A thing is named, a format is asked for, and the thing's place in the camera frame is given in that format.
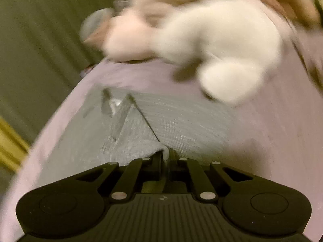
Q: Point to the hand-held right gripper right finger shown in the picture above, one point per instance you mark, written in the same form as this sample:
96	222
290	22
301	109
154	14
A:
172	165

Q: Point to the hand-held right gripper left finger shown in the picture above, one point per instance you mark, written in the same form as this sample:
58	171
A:
157	165

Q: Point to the grey knit pants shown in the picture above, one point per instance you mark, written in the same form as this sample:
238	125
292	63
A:
176	121

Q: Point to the pink bed sheet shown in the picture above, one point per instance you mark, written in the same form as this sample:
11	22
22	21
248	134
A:
265	143

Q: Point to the pink plush toy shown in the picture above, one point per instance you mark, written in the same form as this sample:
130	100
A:
128	40

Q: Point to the white plush toy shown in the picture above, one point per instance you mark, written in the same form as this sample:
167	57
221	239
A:
222	37

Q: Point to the grey blue cushion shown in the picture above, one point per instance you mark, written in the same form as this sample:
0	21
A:
94	22

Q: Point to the yellow door frame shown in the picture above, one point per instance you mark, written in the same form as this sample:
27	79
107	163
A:
11	143

